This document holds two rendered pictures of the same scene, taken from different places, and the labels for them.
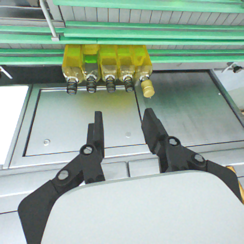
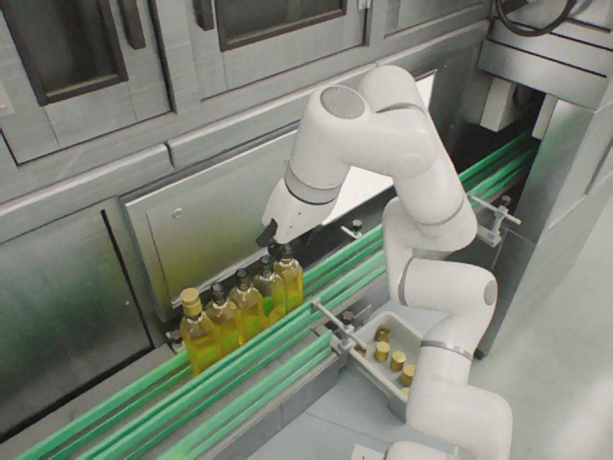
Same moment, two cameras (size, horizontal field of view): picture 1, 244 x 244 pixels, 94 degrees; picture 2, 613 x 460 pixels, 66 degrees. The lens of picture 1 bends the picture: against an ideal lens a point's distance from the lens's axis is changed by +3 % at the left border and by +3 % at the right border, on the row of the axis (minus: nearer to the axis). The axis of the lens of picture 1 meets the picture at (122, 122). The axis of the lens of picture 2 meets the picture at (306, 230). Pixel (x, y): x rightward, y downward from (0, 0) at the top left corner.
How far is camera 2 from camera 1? 0.66 m
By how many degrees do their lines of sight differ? 43
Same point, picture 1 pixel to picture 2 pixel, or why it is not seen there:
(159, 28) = (191, 409)
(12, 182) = not seen: hidden behind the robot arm
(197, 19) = not seen: outside the picture
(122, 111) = (189, 250)
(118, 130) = (193, 214)
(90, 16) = (287, 355)
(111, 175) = (199, 143)
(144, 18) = (218, 406)
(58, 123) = not seen: hidden behind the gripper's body
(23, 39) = (343, 281)
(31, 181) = (294, 109)
